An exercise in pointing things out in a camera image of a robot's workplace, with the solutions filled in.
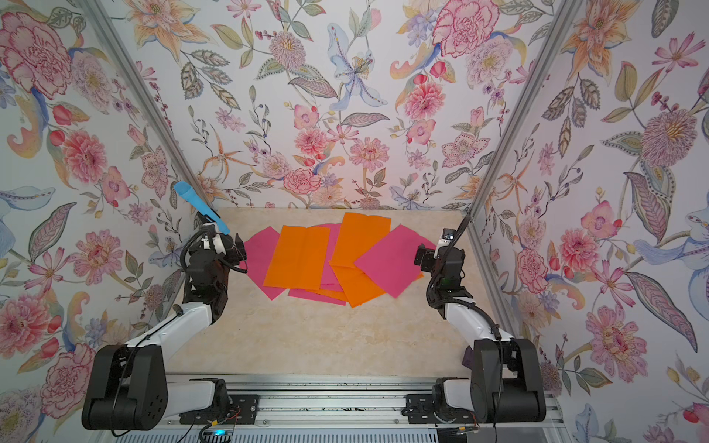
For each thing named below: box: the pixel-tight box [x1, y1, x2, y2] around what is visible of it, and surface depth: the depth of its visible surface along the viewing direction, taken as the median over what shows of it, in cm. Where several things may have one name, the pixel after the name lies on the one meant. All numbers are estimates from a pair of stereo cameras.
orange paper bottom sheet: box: [306, 264, 425, 309], surface depth 102 cm
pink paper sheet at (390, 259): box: [353, 224, 437, 300], surface depth 112 cm
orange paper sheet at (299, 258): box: [263, 225, 331, 291], surface depth 109 cm
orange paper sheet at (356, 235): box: [328, 212, 392, 268], surface depth 113 cm
